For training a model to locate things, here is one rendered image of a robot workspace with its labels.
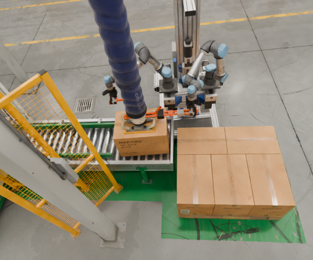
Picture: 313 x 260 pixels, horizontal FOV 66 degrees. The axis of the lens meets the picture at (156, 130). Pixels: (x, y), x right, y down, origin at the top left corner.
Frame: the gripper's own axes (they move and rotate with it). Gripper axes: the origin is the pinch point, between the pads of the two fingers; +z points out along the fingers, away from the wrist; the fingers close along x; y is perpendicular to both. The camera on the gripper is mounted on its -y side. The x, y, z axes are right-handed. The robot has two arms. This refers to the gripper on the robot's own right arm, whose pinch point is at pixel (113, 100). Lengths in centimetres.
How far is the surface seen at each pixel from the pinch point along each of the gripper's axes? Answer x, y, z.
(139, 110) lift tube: -35, 35, -20
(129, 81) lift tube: -36, 34, -60
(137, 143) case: -46, 25, 25
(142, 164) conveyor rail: -60, 28, 50
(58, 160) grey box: -114, -8, -70
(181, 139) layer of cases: -27, 76, 53
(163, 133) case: -44, 57, 12
